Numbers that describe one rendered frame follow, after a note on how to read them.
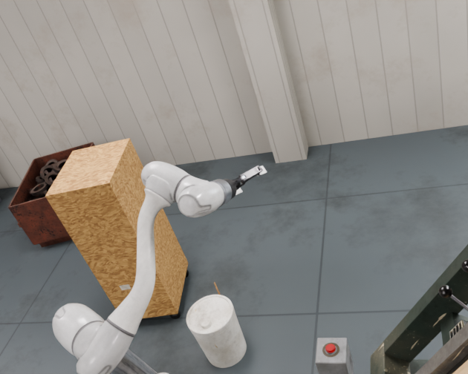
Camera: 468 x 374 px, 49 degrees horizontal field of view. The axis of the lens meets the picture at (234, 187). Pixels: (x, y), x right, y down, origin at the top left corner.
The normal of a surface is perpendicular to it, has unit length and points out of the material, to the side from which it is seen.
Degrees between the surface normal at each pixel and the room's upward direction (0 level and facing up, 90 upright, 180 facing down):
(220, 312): 0
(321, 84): 90
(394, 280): 0
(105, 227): 90
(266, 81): 90
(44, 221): 90
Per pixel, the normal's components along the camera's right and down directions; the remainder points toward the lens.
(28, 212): 0.04, 0.57
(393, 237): -0.28, -0.79
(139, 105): -0.19, 0.61
